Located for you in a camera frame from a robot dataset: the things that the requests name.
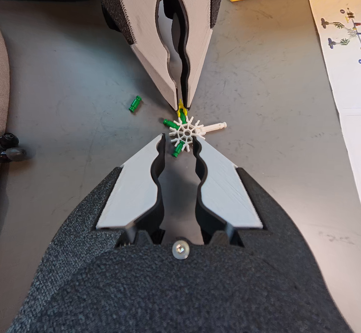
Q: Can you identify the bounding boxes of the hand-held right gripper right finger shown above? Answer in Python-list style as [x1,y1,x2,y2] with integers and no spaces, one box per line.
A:
[192,135,264,230]

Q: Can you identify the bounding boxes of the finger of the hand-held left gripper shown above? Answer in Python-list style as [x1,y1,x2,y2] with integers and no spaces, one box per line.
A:
[173,0,214,111]
[111,0,179,111]

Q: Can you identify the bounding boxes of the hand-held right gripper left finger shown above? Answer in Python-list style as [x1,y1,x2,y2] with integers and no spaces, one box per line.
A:
[96,133,166,244]

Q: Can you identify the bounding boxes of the white rod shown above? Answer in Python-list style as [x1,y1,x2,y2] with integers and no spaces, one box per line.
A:
[202,122,227,133]

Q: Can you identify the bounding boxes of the white snowflake connector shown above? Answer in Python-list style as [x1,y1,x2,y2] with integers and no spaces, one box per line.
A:
[169,115,206,152]

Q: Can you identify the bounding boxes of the yellow-green clip connector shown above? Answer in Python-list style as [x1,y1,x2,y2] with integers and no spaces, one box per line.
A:
[175,98,188,117]

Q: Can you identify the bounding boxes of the grey desk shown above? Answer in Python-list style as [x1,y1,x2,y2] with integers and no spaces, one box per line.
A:
[0,0,361,331]

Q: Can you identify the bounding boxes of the black earbud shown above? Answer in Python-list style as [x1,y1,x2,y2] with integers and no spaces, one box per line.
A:
[0,147,27,162]
[0,132,20,147]

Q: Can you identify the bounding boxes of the folded paper instruction sheet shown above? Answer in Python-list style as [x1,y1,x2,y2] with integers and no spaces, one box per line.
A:
[305,0,361,195]

